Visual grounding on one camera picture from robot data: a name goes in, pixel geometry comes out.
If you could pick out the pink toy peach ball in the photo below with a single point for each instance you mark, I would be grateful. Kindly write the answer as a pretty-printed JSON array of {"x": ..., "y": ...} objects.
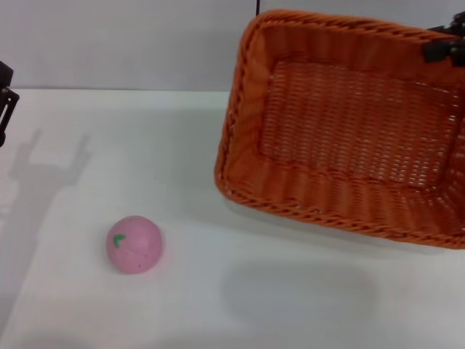
[{"x": 135, "y": 245}]

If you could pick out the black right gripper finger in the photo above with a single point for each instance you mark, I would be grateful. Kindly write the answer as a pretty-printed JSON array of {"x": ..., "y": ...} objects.
[
  {"x": 440, "y": 30},
  {"x": 437, "y": 51}
]

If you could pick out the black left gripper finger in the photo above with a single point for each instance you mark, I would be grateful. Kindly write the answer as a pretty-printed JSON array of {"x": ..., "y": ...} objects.
[{"x": 6, "y": 112}]

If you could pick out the orange woven plastic basket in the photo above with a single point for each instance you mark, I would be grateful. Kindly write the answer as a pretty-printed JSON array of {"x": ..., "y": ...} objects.
[{"x": 348, "y": 120}]

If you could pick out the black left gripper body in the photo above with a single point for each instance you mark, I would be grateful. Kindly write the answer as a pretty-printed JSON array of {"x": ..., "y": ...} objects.
[{"x": 5, "y": 74}]

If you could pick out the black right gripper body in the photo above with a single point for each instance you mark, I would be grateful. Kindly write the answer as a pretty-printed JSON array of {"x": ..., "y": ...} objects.
[{"x": 459, "y": 51}]

